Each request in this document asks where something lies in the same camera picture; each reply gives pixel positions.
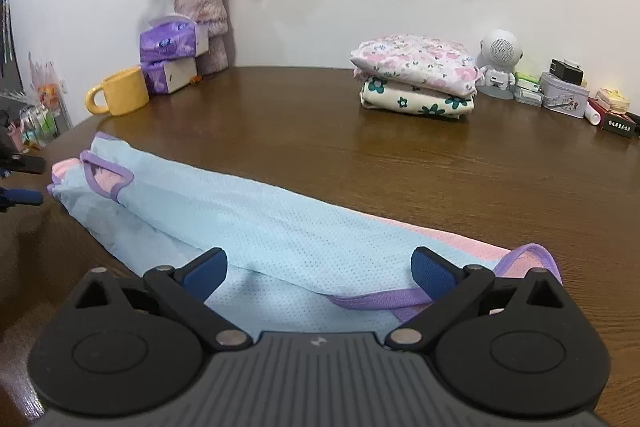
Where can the group of small bottles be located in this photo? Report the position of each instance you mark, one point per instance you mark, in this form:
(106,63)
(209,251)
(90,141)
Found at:
(37,127)

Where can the black lettered box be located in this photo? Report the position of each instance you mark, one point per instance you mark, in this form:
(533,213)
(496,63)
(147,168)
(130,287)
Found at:
(619,124)

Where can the small black box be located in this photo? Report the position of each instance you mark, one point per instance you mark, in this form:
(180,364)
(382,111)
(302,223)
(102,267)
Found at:
(567,72)

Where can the lilac tin box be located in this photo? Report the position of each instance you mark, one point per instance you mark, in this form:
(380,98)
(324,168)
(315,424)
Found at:
(565,99)

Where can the cream green-flower folded cloth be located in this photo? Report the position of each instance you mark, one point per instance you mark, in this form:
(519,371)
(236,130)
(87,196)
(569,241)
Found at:
(415,102)

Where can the white tube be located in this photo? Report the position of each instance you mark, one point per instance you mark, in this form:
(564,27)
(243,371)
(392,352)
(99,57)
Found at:
(593,113)

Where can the yellow mug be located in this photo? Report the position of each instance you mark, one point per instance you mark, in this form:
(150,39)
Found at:
(125,92)

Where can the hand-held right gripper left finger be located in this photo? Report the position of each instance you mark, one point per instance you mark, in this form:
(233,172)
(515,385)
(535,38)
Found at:
(207,272)

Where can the purple tissue pack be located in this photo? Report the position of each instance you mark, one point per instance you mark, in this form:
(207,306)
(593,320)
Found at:
(170,39)
(167,76)

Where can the clear printed bag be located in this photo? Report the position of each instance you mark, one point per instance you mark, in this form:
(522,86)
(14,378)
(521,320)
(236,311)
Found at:
(47,92)

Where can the dark red box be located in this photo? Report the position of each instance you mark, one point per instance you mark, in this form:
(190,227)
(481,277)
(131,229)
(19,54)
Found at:
(634,117)

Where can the dark wall hanging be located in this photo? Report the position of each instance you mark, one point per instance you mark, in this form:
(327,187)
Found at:
(7,37)

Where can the pink blue mesh vest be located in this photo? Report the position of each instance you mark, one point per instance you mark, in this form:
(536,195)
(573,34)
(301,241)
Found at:
(275,227)

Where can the pink floral folded cloth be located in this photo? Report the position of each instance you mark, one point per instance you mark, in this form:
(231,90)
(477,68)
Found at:
(415,59)

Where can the small green white box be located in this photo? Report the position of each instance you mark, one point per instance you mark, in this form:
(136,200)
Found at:
(529,97)
(527,81)

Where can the pale yellow box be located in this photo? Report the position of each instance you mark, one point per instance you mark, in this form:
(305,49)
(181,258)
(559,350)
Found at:
(614,101)

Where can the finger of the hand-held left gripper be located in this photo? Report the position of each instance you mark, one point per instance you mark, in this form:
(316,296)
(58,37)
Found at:
(25,197)
(22,164)

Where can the white robot speaker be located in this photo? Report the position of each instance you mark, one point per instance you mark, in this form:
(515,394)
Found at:
(500,49)

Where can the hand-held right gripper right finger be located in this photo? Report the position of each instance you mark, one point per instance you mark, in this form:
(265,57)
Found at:
(430,274)

